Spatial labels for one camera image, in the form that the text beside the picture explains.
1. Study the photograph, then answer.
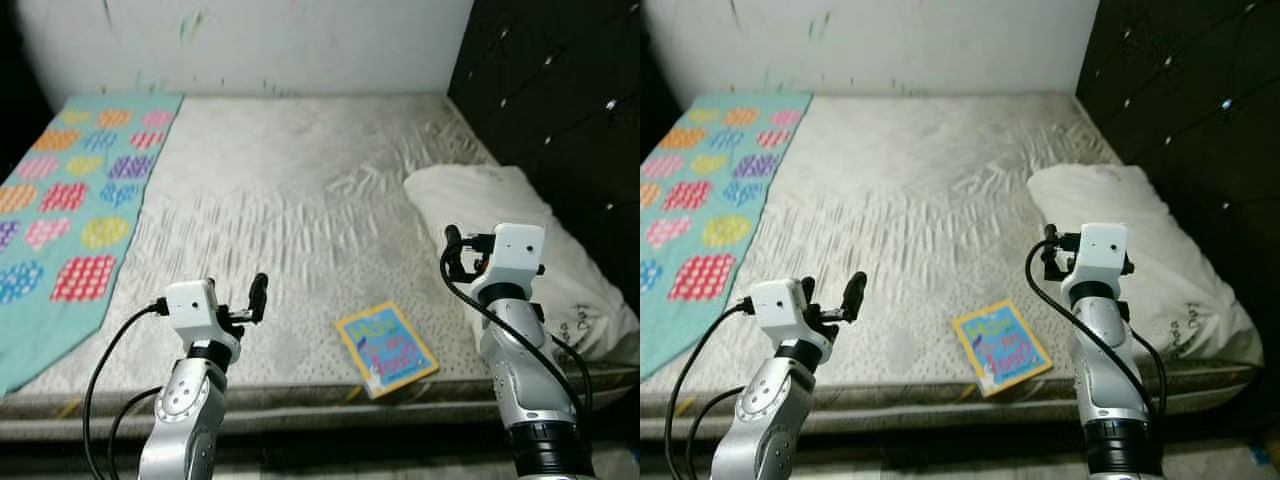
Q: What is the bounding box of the blue yellow children's book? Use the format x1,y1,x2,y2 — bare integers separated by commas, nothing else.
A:
951,298,1055,399
334,300,442,402

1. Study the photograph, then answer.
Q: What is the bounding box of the white pillow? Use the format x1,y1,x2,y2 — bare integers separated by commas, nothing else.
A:
402,164,640,365
1026,163,1265,365

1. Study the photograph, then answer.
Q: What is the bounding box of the grey quilted mattress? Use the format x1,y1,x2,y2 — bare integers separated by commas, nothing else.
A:
640,95,1263,443
0,95,640,443

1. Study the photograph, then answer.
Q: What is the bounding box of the teal blanket with colourful hearts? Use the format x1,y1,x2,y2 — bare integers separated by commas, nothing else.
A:
0,92,185,397
640,91,814,382

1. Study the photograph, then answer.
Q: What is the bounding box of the dark bed base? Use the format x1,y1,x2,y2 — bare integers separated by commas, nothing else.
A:
0,420,640,476
640,415,1280,476

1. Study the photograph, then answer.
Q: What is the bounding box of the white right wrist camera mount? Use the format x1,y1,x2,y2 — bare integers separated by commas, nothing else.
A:
1060,222,1133,303
470,222,548,303

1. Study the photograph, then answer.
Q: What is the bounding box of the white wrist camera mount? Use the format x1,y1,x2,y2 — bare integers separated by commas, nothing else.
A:
162,279,243,363
470,222,548,303
748,277,835,363
1060,222,1133,303

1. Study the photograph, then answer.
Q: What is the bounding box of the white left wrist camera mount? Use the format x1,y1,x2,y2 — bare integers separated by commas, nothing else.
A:
748,277,835,363
162,279,243,363

